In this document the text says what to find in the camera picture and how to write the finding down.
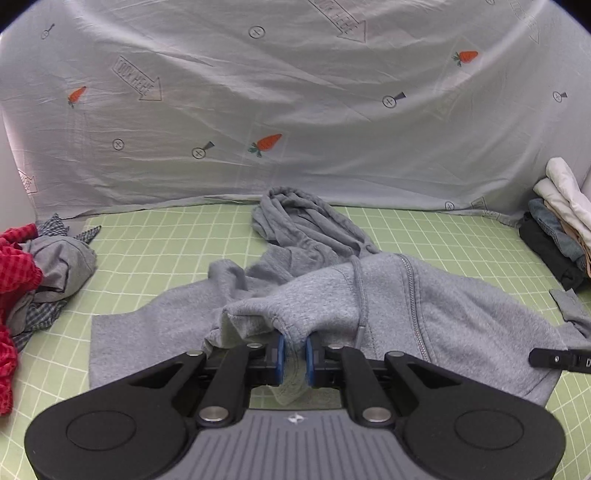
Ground blue-grey plaid shirt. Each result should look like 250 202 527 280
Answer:
11 213 103 352

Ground grey zip hoodie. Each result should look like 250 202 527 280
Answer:
88 186 591 409

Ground red checkered cloth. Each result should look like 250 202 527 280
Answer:
0 223 45 416

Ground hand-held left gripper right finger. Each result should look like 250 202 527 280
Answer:
305 335 468 428

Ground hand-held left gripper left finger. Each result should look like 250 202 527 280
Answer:
115 335 287 428

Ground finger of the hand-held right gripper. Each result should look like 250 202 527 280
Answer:
529 348 591 374

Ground grey carrot print backdrop sheet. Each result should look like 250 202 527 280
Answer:
0 0 591 227

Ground folded beige garment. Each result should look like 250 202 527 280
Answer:
542 198 591 278

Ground crumpled grey garment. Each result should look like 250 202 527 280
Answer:
8 234 98 337

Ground folded blue jeans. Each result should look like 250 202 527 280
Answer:
527 198 590 274

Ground folded black garment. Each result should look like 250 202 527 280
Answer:
519 217 590 291

